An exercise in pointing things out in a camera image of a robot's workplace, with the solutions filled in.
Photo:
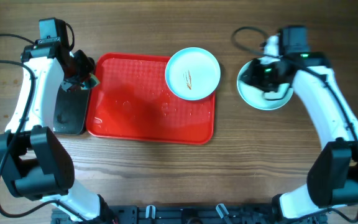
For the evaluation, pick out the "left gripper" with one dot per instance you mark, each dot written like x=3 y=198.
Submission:
x=89 y=64

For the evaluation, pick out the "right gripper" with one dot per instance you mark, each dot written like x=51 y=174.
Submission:
x=253 y=77

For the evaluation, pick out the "green yellow sponge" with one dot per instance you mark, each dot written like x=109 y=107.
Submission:
x=91 y=82

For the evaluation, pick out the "light blue plate front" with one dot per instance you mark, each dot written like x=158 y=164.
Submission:
x=260 y=100

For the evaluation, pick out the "light blue plate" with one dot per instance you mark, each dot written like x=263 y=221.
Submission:
x=260 y=100
x=192 y=73

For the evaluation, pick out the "light blue plate back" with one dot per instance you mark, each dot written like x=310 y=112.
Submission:
x=192 y=73

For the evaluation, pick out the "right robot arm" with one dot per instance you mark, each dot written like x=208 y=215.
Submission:
x=332 y=182

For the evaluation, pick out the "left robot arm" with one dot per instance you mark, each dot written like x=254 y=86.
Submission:
x=33 y=163

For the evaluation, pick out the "black rectangular tray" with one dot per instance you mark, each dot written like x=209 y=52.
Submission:
x=70 y=112

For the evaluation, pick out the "red plastic tray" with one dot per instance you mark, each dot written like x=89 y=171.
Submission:
x=133 y=101

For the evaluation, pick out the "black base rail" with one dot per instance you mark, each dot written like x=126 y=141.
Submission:
x=246 y=214

